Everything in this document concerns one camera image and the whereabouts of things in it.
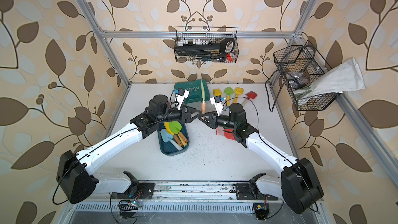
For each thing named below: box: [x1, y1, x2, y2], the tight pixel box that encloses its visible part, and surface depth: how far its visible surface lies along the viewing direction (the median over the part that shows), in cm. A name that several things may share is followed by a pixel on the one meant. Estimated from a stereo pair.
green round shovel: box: [168, 120, 189, 143], surface depth 96 cm
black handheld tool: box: [175, 38, 235, 56], surface depth 84 cm
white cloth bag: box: [293, 57, 366, 100], surface depth 59 cm
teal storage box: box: [157, 121, 190, 157], surface depth 89 cm
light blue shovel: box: [160, 128, 184, 151], surface depth 92 cm
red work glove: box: [215, 126, 236, 141], surface depth 93 cm
